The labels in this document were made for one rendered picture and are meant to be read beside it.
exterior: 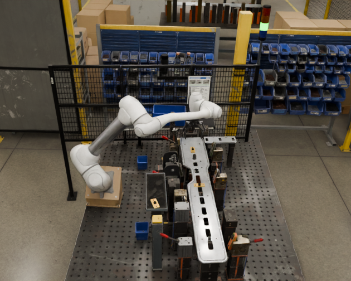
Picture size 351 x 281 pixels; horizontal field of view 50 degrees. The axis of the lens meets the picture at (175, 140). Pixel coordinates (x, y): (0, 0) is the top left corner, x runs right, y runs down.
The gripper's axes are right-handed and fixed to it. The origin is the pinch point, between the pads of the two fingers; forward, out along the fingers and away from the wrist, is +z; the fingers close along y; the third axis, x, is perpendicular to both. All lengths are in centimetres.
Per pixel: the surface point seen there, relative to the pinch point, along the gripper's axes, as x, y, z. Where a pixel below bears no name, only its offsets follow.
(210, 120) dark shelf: 43.4, 22.2, 10.0
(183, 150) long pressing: -1.2, -8.0, 13.1
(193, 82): 54, 5, -25
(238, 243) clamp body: -109, 16, 7
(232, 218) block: -85, 18, 10
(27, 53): 165, -176, -11
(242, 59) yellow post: 58, 49, -46
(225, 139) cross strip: 15.7, 32.1, 13.0
